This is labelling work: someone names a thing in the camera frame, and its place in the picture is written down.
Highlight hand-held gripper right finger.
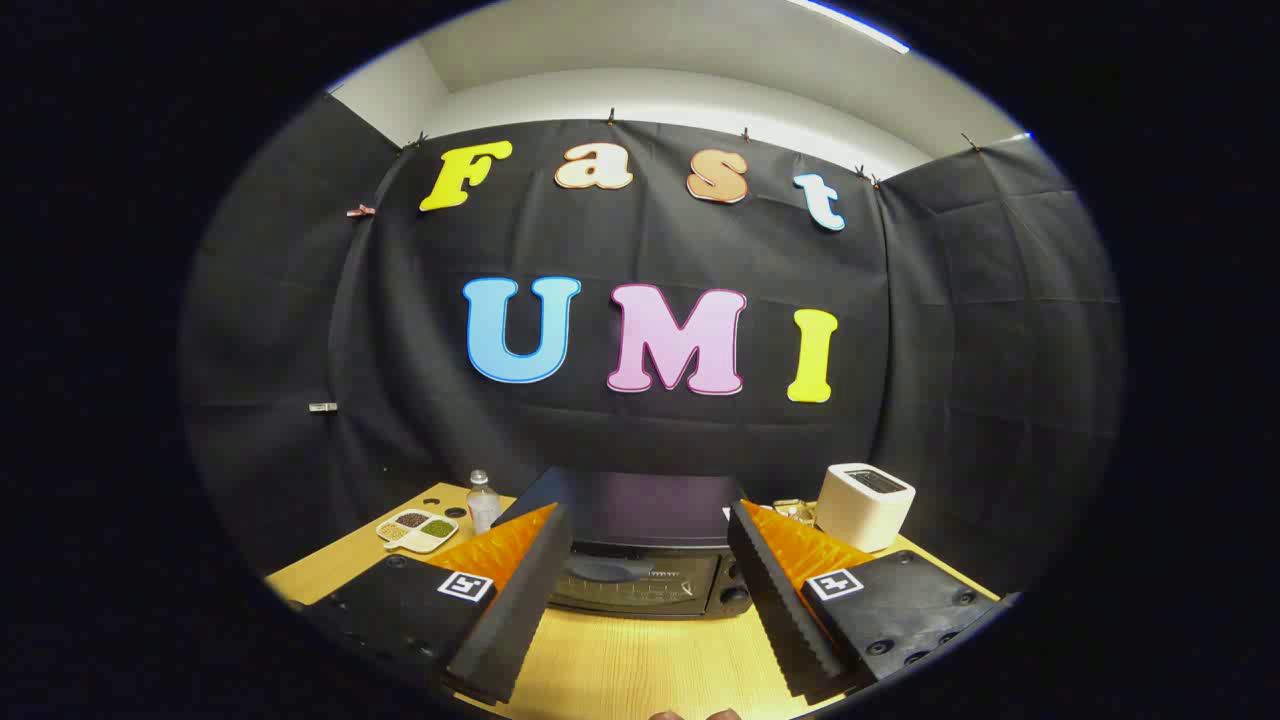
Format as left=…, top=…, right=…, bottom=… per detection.
left=726, top=500, right=1011, bottom=701

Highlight black toaster oven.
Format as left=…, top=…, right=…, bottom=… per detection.
left=495, top=468, right=756, bottom=619

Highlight clear plastic bottle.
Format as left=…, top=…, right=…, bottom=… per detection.
left=467, top=470, right=501, bottom=534

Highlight white toaster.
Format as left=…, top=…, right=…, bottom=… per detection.
left=815, top=463, right=917, bottom=553

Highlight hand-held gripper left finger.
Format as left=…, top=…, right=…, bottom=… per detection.
left=290, top=502, right=576, bottom=706

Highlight white divided grain dish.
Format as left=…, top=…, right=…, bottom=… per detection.
left=376, top=508, right=459, bottom=554

